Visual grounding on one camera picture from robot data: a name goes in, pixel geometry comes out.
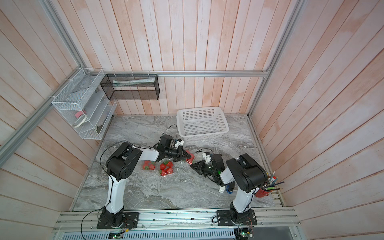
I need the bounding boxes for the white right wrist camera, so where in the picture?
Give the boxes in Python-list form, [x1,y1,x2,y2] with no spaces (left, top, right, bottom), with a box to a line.
[203,152,212,165]

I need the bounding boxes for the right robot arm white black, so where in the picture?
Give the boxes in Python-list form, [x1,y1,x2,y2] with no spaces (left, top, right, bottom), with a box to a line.
[190,154,268,216]

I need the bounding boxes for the black mesh wall basket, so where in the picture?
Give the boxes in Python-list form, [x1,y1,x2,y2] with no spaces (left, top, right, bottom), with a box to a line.
[101,73,160,101]

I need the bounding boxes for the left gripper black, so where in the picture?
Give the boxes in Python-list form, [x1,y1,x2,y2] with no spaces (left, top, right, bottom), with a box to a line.
[165,145,192,162]

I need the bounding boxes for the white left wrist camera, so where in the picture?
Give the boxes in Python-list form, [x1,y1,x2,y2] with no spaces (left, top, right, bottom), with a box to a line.
[175,139,185,149]

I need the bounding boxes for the white wire wall shelf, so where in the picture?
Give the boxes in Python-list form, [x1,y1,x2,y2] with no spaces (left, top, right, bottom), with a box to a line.
[52,68,117,140]

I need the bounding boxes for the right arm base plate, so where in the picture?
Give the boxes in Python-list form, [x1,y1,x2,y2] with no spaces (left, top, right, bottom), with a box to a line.
[216,209,258,227]

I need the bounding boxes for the pink note pad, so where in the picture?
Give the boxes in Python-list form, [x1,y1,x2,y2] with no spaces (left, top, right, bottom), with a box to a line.
[75,111,84,118]

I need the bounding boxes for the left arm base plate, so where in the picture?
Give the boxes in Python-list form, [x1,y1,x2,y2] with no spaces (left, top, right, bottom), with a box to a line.
[97,212,140,230]

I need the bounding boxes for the roll of tape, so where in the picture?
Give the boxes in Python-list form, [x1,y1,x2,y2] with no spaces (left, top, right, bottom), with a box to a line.
[73,114,88,129]

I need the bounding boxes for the white perforated plastic basket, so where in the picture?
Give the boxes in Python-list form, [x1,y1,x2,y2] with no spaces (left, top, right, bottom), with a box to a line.
[177,107,229,141]

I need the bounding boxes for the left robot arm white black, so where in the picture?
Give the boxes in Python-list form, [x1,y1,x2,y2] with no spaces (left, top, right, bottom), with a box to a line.
[105,135,194,215]

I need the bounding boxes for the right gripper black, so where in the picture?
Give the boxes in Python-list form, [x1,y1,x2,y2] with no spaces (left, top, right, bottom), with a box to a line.
[190,160,218,177]

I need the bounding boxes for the red pen cup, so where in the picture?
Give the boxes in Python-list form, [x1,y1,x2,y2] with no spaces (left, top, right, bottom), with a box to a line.
[254,172,284,198]

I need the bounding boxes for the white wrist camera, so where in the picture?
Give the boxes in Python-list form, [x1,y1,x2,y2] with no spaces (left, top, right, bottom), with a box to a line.
[203,152,212,165]
[175,139,185,149]

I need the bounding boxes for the clear plastic clamshell container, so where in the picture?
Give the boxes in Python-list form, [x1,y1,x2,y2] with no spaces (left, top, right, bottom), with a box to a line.
[160,161,174,177]

